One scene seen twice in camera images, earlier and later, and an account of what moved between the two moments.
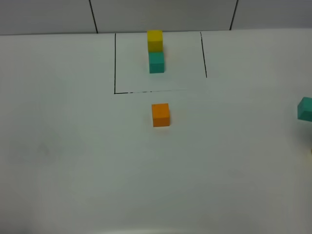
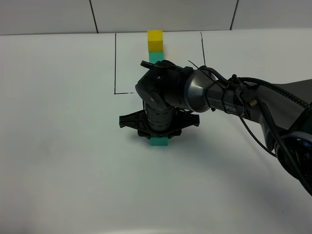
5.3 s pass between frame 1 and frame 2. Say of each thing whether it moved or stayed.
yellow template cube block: stayed
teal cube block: moved
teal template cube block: stayed
